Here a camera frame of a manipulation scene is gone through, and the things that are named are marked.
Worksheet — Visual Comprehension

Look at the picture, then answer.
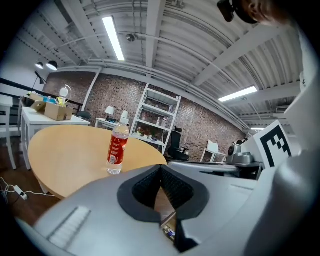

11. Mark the white power strip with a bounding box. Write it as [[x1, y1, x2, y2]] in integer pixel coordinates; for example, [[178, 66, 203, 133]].
[[14, 184, 29, 201]]

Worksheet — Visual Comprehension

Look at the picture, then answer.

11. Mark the small white side table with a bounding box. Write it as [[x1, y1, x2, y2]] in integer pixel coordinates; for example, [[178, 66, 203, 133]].
[[94, 117, 119, 131]]

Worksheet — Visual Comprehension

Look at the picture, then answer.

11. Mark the person's head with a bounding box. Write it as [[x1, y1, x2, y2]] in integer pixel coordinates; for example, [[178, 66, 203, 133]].
[[234, 0, 292, 27]]

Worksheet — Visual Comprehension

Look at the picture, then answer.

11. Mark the black desk lamp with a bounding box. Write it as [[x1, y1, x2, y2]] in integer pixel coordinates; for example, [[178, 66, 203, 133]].
[[30, 70, 48, 94]]

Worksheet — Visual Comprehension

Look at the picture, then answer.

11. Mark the dark mesh chair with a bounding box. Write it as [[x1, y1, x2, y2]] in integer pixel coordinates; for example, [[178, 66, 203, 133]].
[[75, 110, 92, 123]]

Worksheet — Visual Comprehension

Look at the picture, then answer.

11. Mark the clear bottle with red label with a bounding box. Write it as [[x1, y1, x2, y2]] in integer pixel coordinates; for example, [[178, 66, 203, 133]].
[[106, 121, 131, 176]]

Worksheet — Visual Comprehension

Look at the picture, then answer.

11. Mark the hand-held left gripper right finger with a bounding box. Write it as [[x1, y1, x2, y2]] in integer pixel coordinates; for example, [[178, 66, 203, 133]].
[[159, 160, 260, 254]]

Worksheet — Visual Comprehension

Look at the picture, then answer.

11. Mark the white globe lamp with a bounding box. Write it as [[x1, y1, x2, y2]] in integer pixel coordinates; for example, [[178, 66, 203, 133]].
[[58, 84, 72, 105]]

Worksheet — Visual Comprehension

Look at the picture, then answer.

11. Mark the round wooden table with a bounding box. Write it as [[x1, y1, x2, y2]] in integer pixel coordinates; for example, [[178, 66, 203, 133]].
[[27, 124, 168, 201]]

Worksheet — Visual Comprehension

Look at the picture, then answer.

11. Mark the person's white shirt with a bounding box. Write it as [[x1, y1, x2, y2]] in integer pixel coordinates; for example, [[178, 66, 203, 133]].
[[283, 23, 320, 157]]

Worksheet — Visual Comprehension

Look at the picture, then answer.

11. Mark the open cardboard box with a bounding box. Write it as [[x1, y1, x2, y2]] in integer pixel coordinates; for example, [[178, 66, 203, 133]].
[[30, 100, 74, 122]]

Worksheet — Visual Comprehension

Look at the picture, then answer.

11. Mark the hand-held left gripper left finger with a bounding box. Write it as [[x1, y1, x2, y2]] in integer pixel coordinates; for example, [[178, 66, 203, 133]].
[[14, 164, 181, 256]]

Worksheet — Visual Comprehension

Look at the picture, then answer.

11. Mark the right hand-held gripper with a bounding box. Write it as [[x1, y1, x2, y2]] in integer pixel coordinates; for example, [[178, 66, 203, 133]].
[[226, 119, 303, 181]]

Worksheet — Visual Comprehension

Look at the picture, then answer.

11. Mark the white table lamp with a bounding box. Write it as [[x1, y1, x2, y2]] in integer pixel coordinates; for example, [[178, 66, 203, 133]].
[[104, 105, 116, 123]]

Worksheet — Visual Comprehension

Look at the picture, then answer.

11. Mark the black head camera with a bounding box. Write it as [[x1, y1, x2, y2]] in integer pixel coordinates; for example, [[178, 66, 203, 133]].
[[216, 0, 236, 23]]

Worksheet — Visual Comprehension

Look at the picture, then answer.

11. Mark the long ceiling light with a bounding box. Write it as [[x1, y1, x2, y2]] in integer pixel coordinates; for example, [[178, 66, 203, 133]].
[[218, 85, 259, 103], [101, 15, 126, 62]]

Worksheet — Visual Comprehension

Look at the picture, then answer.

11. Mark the black office chair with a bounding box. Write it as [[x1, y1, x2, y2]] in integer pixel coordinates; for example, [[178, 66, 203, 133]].
[[166, 125, 191, 162]]

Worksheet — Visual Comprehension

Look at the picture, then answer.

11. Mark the white chair with table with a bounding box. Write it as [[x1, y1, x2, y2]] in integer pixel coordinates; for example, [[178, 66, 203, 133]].
[[199, 139, 228, 164]]

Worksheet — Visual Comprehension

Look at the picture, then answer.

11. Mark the white metal shelf rack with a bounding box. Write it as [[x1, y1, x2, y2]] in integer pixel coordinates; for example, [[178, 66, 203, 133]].
[[129, 83, 182, 155]]

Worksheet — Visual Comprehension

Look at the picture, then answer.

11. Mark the white desk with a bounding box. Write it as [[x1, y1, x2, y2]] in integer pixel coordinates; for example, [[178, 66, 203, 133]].
[[20, 106, 91, 171]]

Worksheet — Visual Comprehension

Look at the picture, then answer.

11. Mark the white wooden chair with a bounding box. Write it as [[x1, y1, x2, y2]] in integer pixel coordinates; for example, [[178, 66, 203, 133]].
[[0, 95, 18, 171]]

